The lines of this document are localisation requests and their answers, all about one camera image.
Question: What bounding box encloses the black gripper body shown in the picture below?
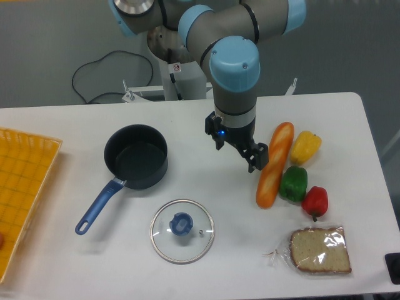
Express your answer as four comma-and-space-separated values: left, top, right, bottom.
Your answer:
205, 112, 255, 151

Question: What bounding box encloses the bagged toast slice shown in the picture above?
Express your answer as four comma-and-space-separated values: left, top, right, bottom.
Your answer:
265, 226, 352, 276

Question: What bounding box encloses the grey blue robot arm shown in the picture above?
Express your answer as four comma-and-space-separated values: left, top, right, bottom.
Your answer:
109, 1, 307, 171

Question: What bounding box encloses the baguette bread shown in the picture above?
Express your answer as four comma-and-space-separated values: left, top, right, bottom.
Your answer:
256, 122, 294, 209

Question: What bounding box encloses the green bell pepper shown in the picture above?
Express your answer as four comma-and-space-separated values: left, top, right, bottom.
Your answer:
279, 166, 308, 203

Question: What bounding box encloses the yellow bell pepper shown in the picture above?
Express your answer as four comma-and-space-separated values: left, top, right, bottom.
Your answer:
290, 131, 322, 166

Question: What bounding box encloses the red bell pepper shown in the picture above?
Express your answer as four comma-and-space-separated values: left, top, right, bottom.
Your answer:
301, 186, 329, 222

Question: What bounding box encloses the glass lid blue knob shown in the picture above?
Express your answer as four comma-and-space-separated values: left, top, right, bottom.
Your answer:
149, 199, 215, 264

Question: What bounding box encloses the black device table edge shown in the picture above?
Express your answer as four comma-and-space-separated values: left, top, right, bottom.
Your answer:
384, 252, 400, 285

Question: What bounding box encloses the yellow plastic basket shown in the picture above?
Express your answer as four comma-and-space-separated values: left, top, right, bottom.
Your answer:
1, 127, 63, 283

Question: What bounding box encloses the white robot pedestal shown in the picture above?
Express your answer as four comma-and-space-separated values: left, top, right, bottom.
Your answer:
121, 26, 214, 103

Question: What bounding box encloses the dark pot blue handle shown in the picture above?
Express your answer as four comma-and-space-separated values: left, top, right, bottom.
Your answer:
75, 124, 168, 235

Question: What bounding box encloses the black floor cable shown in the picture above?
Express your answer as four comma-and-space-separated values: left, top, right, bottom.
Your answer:
71, 50, 154, 104

